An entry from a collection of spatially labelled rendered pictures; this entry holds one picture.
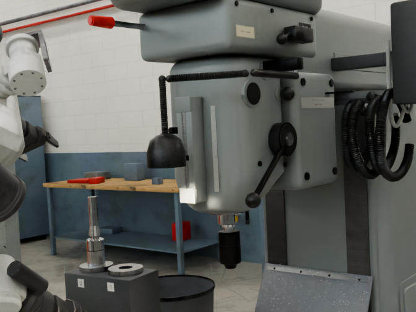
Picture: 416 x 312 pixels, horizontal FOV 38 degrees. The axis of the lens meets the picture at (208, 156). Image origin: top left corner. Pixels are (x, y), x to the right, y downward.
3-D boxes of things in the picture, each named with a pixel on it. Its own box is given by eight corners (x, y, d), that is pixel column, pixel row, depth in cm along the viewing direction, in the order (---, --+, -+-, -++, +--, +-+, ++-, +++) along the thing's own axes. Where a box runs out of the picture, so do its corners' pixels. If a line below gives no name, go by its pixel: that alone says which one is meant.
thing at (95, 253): (108, 262, 162) (106, 240, 162) (101, 266, 157) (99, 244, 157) (91, 262, 163) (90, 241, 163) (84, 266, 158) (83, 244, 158)
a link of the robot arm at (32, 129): (12, 166, 170) (-16, 148, 160) (8, 138, 175) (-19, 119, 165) (50, 148, 168) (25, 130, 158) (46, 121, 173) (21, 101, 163)
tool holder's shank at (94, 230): (103, 237, 161) (100, 195, 161) (98, 239, 158) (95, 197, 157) (91, 238, 162) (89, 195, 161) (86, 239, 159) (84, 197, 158)
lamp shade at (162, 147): (141, 169, 109) (139, 134, 108) (155, 166, 116) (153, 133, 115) (179, 168, 107) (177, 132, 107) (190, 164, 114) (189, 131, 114)
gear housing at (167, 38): (231, 48, 111) (228, -7, 110) (137, 62, 126) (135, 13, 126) (320, 57, 137) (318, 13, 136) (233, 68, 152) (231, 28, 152)
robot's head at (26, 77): (-6, 93, 111) (25, 64, 108) (-11, 57, 117) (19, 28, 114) (23, 108, 116) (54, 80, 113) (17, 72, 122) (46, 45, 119)
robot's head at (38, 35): (4, 62, 111) (45, 52, 112) (-1, 33, 116) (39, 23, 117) (14, 86, 116) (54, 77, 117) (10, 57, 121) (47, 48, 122)
